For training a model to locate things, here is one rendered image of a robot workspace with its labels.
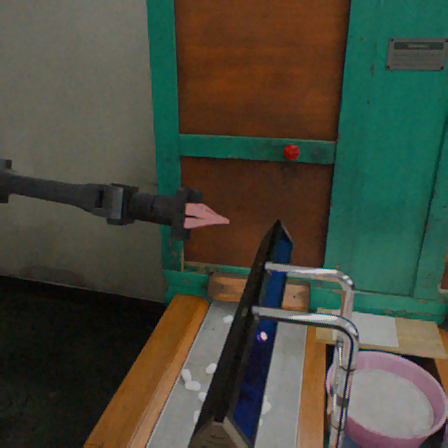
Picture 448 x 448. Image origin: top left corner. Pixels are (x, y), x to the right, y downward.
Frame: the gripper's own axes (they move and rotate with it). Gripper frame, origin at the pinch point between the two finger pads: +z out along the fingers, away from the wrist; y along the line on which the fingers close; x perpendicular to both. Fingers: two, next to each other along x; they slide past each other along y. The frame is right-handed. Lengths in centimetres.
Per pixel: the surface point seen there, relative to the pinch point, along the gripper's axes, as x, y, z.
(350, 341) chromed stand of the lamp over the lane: 8.3, 14.0, 26.8
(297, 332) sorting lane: -46, 32, 9
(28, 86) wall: -94, -42, -154
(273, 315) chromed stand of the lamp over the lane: 10.9, 12.2, 14.9
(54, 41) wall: -89, -63, -136
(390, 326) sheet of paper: -52, 26, 33
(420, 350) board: -45, 28, 41
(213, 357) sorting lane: -27.3, 38.6, -8.4
